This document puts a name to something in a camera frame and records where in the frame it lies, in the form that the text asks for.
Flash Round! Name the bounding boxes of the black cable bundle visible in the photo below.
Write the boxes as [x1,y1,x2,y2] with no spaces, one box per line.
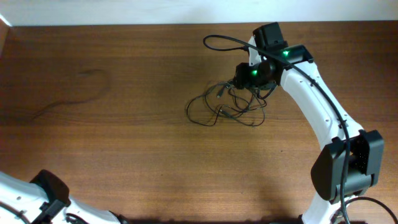
[185,79,269,128]

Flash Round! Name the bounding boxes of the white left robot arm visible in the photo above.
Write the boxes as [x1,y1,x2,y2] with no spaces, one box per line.
[1,170,129,224]

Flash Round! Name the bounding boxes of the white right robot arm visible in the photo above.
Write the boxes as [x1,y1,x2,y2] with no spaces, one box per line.
[233,22,384,223]

